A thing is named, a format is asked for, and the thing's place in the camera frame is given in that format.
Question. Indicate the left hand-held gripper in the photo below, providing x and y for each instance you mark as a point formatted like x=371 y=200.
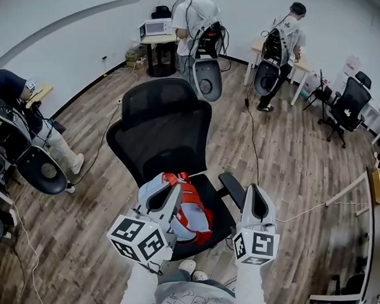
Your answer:
x=157 y=194

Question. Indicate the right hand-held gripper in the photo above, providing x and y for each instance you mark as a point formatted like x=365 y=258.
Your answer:
x=253 y=224

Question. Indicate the red and light blue bag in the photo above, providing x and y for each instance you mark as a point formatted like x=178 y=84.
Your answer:
x=194 y=212

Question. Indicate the black mesh office chair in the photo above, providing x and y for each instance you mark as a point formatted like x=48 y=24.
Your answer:
x=166 y=124

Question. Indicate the person's right forearm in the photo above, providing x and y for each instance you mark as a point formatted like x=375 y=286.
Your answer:
x=249 y=288

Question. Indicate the person's left forearm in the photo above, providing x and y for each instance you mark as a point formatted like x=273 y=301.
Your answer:
x=142 y=282

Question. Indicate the small black chair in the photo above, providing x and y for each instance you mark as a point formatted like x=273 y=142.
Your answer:
x=321 y=91

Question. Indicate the black office chair with headrest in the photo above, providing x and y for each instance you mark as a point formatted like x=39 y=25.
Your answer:
x=351 y=105

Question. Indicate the black bag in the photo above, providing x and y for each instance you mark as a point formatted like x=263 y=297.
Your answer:
x=161 y=12

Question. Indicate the person's white shoe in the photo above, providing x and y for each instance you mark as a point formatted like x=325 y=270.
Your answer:
x=200 y=276
x=187 y=264

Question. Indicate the person's grey printed shirt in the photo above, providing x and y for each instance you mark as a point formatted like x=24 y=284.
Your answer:
x=195 y=298

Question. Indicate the white power strip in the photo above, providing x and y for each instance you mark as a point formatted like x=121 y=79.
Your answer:
x=119 y=101

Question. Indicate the small wooden table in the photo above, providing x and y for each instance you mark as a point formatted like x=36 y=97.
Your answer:
x=40 y=92

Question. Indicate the white shelf unit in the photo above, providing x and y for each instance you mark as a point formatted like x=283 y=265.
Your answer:
x=374 y=118

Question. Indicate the white microwave oven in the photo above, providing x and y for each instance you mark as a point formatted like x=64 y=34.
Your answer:
x=155 y=27

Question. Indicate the light wooden table white legs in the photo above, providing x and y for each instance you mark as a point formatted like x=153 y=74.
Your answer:
x=304 y=65

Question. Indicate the white printed banner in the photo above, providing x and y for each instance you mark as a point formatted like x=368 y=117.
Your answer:
x=348 y=72

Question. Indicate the white frame table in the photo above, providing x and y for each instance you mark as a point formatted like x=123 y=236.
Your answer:
x=369 y=221

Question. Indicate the black chair with white frame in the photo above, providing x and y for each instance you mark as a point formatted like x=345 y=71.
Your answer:
x=344 y=296

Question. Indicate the round table with black pedestal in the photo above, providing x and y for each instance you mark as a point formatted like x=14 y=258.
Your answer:
x=161 y=57

